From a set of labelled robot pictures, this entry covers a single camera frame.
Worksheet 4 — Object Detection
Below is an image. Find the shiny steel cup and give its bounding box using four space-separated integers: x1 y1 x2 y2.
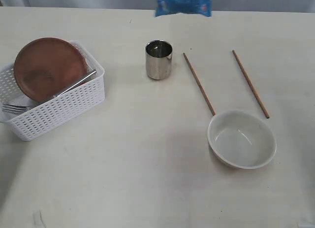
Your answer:
145 40 173 80

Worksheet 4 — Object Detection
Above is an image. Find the brown wooden chopstick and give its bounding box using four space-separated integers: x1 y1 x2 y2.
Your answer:
232 50 270 119
183 53 216 116

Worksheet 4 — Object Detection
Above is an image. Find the white ceramic bowl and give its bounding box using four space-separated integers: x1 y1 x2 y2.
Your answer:
207 110 277 169

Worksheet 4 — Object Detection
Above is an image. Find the white perforated plastic basket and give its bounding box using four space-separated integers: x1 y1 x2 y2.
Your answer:
0 40 105 141

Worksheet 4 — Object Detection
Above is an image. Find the blue snack packet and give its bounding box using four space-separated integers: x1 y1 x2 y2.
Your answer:
155 0 212 17

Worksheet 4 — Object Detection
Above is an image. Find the round brown wooden plate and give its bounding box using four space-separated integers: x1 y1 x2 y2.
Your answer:
13 37 87 102

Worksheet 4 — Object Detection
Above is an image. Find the silver metal fork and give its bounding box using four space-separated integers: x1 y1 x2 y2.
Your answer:
2 104 31 115

